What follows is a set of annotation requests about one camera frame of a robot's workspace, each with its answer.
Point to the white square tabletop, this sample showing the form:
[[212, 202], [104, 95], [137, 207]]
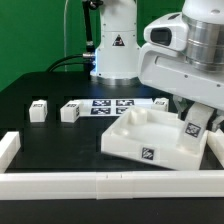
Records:
[[149, 136]]

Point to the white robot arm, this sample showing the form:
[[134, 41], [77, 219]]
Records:
[[183, 52]]

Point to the AprilTag base sheet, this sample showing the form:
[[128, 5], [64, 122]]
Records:
[[110, 107]]

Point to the white fence wall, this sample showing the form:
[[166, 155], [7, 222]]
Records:
[[101, 185]]

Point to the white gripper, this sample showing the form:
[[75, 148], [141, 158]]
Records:
[[164, 69]]

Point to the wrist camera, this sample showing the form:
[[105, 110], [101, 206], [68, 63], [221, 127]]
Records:
[[169, 31]]

